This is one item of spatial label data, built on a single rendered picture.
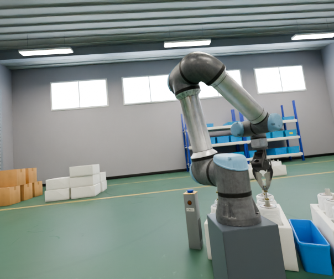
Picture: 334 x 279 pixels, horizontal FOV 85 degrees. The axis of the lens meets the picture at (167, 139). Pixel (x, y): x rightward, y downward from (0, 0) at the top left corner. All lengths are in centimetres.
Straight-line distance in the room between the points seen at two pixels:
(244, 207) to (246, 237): 8
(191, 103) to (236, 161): 30
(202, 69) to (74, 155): 627
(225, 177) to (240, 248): 21
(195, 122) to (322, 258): 77
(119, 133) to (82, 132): 124
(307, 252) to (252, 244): 43
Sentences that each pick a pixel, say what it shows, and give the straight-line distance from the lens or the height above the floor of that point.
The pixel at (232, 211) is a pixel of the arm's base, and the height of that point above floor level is 35.
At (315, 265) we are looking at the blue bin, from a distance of 111.
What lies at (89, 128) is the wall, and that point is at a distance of 667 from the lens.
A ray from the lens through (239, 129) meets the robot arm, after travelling 92.
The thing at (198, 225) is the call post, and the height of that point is 13.
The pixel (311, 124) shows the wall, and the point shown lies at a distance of 847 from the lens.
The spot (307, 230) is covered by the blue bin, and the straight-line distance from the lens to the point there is 136.
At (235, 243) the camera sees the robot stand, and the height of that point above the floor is 26.
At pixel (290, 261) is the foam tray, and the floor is 4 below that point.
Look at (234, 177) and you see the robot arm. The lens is 66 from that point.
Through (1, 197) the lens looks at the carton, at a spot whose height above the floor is 15.
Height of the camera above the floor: 54
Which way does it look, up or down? 5 degrees up
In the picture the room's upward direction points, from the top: 6 degrees counter-clockwise
